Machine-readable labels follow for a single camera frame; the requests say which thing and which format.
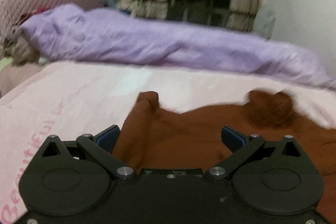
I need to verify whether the purple duvet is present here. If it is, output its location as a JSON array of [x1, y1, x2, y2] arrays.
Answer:
[[20, 4, 336, 90]]

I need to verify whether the pale green cloth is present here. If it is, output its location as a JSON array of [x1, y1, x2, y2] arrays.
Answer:
[[0, 57, 13, 70]]

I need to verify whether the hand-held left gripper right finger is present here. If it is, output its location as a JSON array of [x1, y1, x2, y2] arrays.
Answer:
[[205, 126, 302, 181]]

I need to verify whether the pale pink bed sheet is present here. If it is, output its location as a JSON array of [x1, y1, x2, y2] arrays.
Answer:
[[0, 61, 336, 224]]

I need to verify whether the grey fleece blanket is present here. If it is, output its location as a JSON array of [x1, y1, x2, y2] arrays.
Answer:
[[3, 27, 40, 66]]

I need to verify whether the brown jacket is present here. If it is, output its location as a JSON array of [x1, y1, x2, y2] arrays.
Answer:
[[112, 90, 336, 224]]

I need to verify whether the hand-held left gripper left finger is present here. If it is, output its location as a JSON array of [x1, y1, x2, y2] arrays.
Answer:
[[42, 125, 136, 181]]

